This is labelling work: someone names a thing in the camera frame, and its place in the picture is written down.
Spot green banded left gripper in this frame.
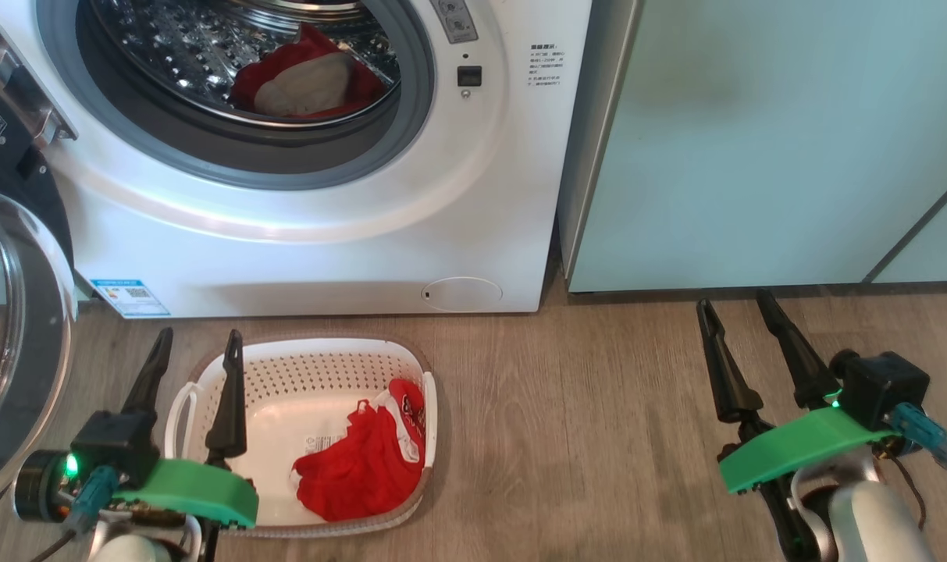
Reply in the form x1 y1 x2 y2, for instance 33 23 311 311
12 326 260 541

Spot red printed garment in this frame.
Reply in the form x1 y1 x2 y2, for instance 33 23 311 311
291 378 429 523

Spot black round glass washer door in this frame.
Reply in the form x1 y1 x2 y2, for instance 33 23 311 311
0 74 80 532

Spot white perforated laundry basket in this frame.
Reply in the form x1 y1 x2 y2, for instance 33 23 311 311
165 334 440 539

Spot printed basket product sticker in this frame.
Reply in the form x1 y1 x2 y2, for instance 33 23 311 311
301 432 351 457

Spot perforated steel washer drum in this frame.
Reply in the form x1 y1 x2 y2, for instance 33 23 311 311
89 0 402 130

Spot teal camera cable connector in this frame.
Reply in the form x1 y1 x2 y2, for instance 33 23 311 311
888 403 947 469
67 467 121 535

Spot beige cloth garment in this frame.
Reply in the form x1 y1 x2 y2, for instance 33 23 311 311
253 52 358 119

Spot teal right camera cable connector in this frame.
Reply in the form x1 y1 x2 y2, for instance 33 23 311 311
888 403 947 469

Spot blue energy label sticker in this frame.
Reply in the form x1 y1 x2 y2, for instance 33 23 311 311
91 279 171 318

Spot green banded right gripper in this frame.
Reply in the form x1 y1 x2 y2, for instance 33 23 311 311
696 289 903 562

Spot pale green cabinet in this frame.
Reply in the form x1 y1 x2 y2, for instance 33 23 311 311
559 0 947 293

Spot white front-load washing machine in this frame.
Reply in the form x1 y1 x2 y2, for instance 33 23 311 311
0 0 593 319

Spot oval white filter cover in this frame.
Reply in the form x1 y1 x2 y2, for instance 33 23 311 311
422 276 504 313

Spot chrome washer door hinge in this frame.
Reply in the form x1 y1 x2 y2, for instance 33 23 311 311
0 23 78 149

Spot plain red garment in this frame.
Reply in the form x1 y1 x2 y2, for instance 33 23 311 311
229 22 388 120

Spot teal left camera cable connector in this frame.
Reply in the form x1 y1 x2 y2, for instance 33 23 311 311
67 467 121 535

